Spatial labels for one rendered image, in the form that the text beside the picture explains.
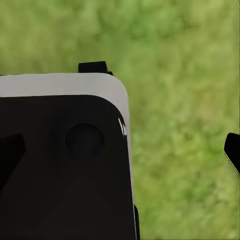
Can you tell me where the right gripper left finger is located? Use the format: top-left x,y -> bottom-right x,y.
0,133 -> 26,192

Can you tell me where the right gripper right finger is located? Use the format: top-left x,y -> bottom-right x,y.
224,133 -> 240,173

